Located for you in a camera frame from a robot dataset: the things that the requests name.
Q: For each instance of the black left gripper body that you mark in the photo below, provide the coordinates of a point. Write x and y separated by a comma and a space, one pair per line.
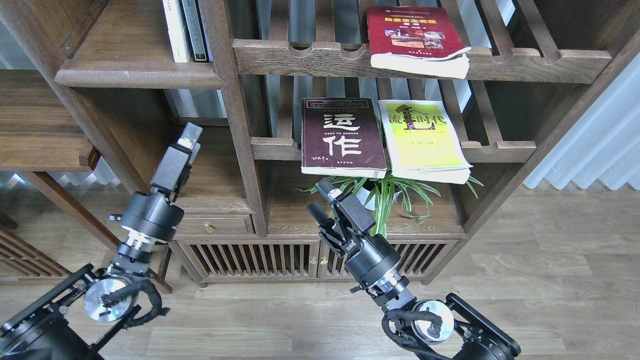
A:
154, 214

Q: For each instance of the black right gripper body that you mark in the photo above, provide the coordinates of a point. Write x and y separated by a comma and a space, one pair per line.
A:
370, 259

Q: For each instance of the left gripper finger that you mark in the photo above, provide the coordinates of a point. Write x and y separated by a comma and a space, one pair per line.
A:
194, 149
190, 136

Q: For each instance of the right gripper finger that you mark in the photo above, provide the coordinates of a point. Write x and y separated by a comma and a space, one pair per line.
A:
328, 191
324, 222

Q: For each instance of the maroon book white characters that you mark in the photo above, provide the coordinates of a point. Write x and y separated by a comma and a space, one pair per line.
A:
341, 137

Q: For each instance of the yellow green book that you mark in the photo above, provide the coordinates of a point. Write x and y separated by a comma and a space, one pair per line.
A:
422, 142

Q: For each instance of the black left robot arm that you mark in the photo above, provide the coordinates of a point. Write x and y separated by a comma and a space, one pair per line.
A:
123, 293

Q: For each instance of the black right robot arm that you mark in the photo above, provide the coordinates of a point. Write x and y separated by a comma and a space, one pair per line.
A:
414, 325

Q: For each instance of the red book on top shelf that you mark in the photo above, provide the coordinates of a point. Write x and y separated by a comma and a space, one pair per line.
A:
416, 40

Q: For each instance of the white plant pot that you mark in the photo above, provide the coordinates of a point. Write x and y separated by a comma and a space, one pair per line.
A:
376, 194

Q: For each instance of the brass drawer knob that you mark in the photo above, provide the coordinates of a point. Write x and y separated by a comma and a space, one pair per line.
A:
208, 227

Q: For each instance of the green spider plant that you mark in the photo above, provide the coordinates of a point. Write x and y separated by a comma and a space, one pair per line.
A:
345, 184

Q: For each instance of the dark green upright book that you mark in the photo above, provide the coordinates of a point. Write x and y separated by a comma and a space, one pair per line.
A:
196, 33

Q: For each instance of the white upright book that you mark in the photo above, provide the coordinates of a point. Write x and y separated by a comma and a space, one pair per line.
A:
176, 30

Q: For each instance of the dark wooden bookshelf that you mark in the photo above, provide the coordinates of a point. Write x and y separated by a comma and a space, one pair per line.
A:
109, 61

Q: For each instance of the white curtain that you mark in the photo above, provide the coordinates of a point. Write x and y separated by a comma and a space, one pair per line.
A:
603, 145

